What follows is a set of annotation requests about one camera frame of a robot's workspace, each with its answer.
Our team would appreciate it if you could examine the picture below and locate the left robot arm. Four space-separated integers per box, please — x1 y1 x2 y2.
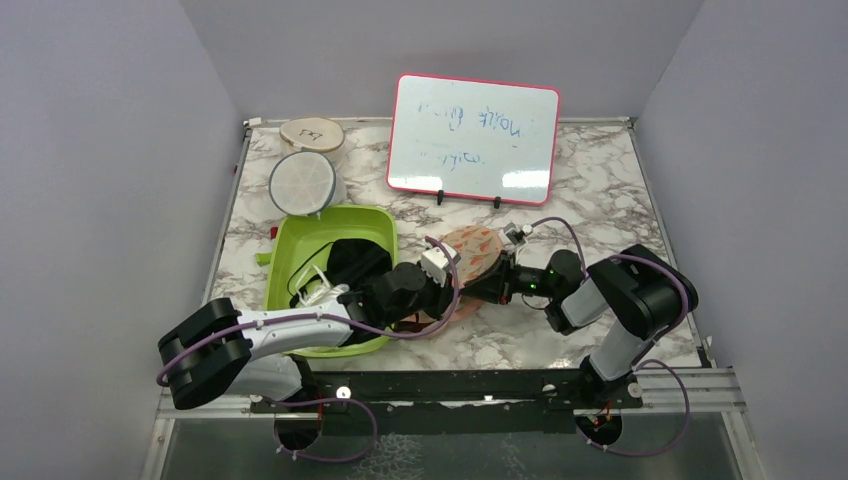
156 260 459 410

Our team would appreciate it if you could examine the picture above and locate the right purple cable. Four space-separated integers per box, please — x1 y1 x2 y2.
529 215 694 458

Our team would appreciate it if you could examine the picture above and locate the round wooden slice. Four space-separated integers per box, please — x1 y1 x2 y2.
279 117 346 163

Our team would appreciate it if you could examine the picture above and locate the green plastic tray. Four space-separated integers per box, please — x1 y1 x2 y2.
257 205 398 358

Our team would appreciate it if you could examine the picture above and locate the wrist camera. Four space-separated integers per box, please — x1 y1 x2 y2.
419 245 461 287
499 222 533 253

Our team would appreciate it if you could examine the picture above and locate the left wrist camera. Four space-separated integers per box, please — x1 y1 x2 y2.
419 245 461 287

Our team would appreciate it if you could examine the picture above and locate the pink framed whiteboard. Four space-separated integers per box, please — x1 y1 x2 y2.
386 73 560 206

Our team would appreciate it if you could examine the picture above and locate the round white mesh laundry bag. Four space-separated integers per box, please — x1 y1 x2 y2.
268 151 347 216

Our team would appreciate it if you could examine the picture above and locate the black front rail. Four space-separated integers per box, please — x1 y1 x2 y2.
250 369 643 436

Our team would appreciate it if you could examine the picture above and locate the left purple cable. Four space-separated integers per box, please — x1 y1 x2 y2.
156 235 462 389

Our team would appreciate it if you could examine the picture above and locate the floral mesh laundry bag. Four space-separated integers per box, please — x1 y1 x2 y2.
392 225 504 333

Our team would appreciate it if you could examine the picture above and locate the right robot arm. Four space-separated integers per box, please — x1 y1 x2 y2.
461 244 698 407

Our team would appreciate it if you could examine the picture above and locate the black bra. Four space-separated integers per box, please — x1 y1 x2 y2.
286 238 394 307

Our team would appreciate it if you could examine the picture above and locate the purple cable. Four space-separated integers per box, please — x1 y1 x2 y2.
529 215 694 458
156 235 462 389

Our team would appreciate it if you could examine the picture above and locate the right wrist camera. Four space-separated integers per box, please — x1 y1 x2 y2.
499 222 533 253

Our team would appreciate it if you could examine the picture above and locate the white bra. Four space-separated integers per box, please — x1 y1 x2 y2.
292 264 350 308

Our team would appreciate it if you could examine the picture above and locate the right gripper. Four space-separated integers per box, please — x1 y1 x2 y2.
461 250 559 305

